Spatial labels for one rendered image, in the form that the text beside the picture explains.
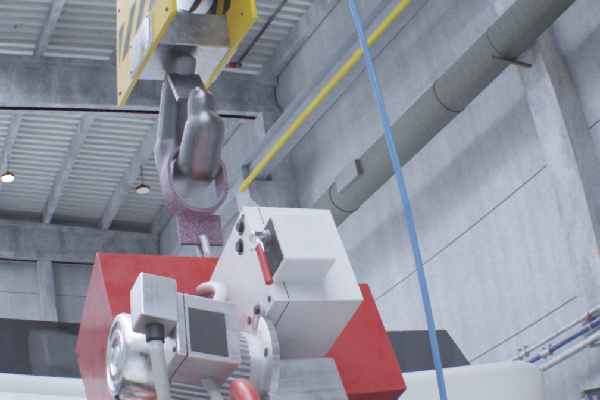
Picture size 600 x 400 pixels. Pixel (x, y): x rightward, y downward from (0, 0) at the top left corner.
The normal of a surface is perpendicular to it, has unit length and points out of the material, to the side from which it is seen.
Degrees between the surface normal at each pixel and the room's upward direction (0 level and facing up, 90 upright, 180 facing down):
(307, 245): 75
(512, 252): 90
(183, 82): 63
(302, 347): 163
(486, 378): 90
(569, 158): 90
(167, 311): 79
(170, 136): 101
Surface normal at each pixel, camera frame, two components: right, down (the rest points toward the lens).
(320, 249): 0.36, -0.65
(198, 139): -0.10, 0.34
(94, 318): -0.90, -0.04
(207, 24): 0.41, -0.42
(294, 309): 0.27, 0.74
